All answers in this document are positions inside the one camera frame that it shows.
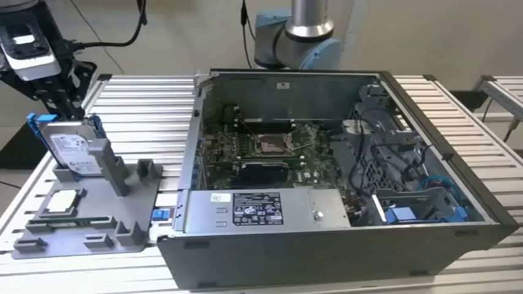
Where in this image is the hard disk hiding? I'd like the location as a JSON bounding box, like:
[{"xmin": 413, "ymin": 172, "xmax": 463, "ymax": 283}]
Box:
[{"xmin": 27, "ymin": 113, "xmax": 108, "ymax": 179}]

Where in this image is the grey metal disk bay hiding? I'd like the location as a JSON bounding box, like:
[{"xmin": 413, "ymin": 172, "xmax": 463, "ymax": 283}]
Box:
[{"xmin": 369, "ymin": 186, "xmax": 467, "ymax": 226}]

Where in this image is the black monitor base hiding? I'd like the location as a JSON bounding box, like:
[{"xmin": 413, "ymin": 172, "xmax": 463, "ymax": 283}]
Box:
[{"xmin": 0, "ymin": 121, "xmax": 55, "ymax": 170}]

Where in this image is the silver CPU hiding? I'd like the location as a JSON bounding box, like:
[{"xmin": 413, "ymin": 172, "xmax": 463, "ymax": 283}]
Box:
[{"xmin": 44, "ymin": 189, "xmax": 81, "ymax": 214}]

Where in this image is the grey parts rack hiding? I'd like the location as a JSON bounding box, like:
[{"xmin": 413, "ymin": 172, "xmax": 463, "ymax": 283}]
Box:
[{"xmin": 11, "ymin": 139, "xmax": 164, "ymax": 260}]

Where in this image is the green RAM stick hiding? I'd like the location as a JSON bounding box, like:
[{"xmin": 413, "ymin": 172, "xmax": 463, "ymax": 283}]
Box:
[{"xmin": 31, "ymin": 215, "xmax": 112, "ymax": 226}]

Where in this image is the CPU socket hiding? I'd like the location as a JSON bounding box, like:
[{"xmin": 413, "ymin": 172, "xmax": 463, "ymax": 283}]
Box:
[{"xmin": 253, "ymin": 133, "xmax": 296, "ymax": 156}]

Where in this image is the black graphics card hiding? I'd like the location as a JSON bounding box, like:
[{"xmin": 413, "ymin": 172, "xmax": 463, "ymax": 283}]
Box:
[{"xmin": 237, "ymin": 162, "xmax": 292, "ymax": 188}]

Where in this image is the metal socket cover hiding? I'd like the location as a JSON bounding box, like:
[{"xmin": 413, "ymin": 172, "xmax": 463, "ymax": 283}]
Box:
[{"xmin": 289, "ymin": 127, "xmax": 317, "ymax": 146}]

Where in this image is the green motherboard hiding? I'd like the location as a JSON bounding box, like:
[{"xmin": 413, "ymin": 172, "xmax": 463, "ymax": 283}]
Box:
[{"xmin": 195, "ymin": 122, "xmax": 348, "ymax": 191}]

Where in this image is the silver power supply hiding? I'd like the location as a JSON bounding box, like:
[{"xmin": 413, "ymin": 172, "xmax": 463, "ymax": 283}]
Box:
[{"xmin": 181, "ymin": 189, "xmax": 352, "ymax": 232}]

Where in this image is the grey drive cage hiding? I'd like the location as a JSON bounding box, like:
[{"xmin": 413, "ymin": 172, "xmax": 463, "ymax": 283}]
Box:
[{"xmin": 329, "ymin": 102, "xmax": 427, "ymax": 197}]

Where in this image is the black open PC case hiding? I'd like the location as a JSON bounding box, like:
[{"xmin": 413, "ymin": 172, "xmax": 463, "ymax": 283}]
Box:
[{"xmin": 157, "ymin": 69, "xmax": 520, "ymax": 290}]

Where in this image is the blue carrier in bay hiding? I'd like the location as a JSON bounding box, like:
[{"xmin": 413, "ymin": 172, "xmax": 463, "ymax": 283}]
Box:
[{"xmin": 384, "ymin": 208, "xmax": 419, "ymax": 223}]

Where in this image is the black box under table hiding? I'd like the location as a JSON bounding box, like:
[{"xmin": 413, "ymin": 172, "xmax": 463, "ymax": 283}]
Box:
[{"xmin": 448, "ymin": 90, "xmax": 489, "ymax": 113}]

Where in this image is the metal slat side table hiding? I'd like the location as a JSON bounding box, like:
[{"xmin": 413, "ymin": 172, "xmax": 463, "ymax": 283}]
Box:
[{"xmin": 475, "ymin": 75, "xmax": 523, "ymax": 121}]

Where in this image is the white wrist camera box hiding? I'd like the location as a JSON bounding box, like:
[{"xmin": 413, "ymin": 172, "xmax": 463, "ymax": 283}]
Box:
[{"xmin": 0, "ymin": 23, "xmax": 63, "ymax": 81}]

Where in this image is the thin black cable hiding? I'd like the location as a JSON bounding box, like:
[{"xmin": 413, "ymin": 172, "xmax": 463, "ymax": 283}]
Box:
[{"xmin": 68, "ymin": 0, "xmax": 124, "ymax": 75}]

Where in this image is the thick black gripper cable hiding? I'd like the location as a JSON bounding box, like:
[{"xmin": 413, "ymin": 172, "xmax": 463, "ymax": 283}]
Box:
[{"xmin": 71, "ymin": 0, "xmax": 148, "ymax": 52}]

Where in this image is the black hanging cable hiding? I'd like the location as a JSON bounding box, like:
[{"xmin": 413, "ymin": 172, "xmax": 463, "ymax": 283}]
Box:
[{"xmin": 239, "ymin": 0, "xmax": 255, "ymax": 69}]

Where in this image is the long black wire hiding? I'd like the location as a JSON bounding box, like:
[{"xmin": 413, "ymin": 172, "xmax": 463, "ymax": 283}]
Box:
[{"xmin": 349, "ymin": 108, "xmax": 409, "ymax": 198}]

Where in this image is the short black wire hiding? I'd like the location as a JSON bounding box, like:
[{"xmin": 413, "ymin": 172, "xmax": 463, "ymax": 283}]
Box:
[{"xmin": 403, "ymin": 143, "xmax": 441, "ymax": 184}]

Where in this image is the light blue wire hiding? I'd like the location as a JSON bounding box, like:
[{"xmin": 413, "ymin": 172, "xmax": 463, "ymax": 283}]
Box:
[{"xmin": 419, "ymin": 175, "xmax": 455, "ymax": 203}]

